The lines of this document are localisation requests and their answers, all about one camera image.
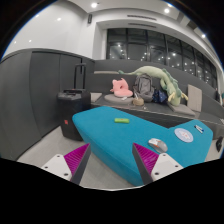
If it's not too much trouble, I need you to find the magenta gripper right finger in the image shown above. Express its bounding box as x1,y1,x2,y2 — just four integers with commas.
131,142,184,186

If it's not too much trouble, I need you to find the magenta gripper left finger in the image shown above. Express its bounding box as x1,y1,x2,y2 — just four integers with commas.
41,143,92,186

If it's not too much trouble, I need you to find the grey white computer mouse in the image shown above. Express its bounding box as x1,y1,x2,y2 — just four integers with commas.
148,138,168,153

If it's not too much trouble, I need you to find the teal upholstered bench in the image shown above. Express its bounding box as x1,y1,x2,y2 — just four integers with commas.
72,106,213,186

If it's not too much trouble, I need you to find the small green rectangular case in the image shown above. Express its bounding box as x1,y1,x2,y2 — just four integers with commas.
114,118,130,124

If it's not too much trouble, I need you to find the small tan round basket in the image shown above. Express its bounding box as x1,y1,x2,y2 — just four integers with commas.
132,98,144,106

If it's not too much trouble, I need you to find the black trolley speaker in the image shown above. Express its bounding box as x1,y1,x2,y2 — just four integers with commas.
57,63,91,141

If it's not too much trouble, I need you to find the small blue white pen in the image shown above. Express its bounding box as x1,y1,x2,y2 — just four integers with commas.
194,125,204,133

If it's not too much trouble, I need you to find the dark blue bag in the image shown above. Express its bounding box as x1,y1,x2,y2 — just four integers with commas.
153,89,167,103

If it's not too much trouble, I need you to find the round grey seat cushion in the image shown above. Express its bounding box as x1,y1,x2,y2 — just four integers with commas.
104,94,133,105

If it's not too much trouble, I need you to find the grey backpack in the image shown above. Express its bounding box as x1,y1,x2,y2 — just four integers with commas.
133,74,154,103

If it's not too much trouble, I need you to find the pink plush toy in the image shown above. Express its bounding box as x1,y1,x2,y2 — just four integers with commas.
111,78,133,97

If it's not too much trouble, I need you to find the green dragon plush toy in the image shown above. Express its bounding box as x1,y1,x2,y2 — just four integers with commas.
118,65,189,103

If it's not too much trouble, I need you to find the beige square cushion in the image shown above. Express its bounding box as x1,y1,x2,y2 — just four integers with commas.
187,85,202,112

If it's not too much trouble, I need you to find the wall mounted black speaker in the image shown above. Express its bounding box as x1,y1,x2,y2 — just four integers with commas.
88,14,92,24

